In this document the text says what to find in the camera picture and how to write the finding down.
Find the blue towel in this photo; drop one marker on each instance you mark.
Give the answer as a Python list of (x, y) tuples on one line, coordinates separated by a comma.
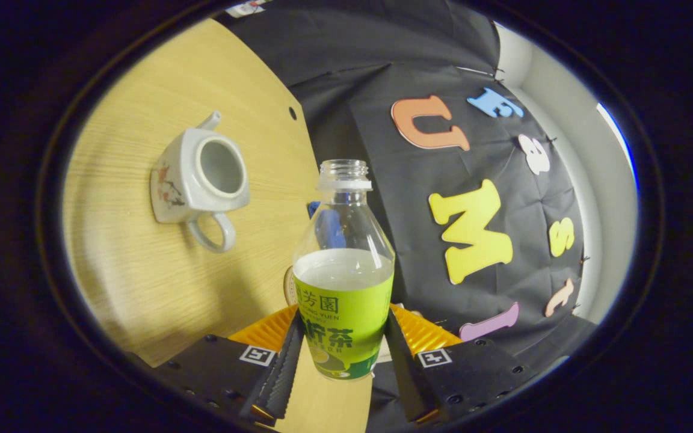
[(313, 209)]

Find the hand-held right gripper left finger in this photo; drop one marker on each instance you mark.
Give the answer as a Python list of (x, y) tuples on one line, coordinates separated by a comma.
[(286, 373)]

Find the black backdrop cloth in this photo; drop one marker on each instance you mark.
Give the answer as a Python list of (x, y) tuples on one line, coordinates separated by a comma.
[(382, 60)]

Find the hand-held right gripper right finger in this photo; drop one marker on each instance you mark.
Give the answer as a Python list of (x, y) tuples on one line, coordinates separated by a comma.
[(403, 373)]

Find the round coaster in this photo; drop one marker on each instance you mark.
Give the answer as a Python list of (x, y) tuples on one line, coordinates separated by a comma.
[(289, 288)]

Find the green label water bottle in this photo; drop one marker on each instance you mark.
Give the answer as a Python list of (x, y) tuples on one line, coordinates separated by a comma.
[(343, 300)]

